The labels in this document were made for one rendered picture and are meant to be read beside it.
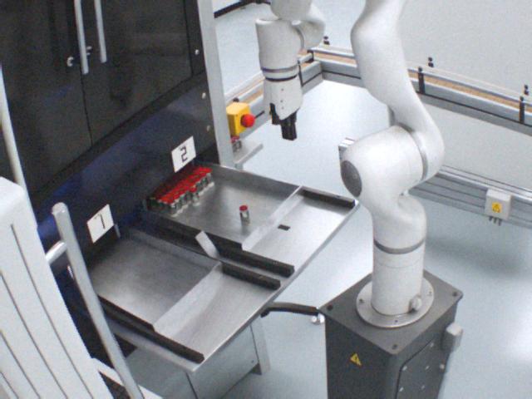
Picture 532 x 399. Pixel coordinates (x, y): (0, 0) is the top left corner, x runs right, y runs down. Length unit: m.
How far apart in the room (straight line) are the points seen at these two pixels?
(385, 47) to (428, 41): 1.82
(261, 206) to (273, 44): 0.49
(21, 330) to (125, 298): 0.84
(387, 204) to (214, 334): 0.47
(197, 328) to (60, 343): 0.69
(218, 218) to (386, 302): 0.57
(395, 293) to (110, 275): 0.70
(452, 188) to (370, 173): 1.39
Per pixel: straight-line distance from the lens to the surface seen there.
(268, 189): 1.84
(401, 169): 1.20
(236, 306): 1.49
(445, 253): 3.00
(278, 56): 1.51
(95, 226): 1.59
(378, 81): 1.17
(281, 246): 1.64
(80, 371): 0.87
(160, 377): 1.98
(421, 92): 2.36
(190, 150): 1.81
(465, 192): 2.54
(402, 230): 1.28
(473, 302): 2.75
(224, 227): 1.73
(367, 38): 1.15
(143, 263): 1.67
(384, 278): 1.37
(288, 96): 1.56
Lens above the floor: 1.86
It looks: 33 degrees down
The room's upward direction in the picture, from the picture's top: 8 degrees counter-clockwise
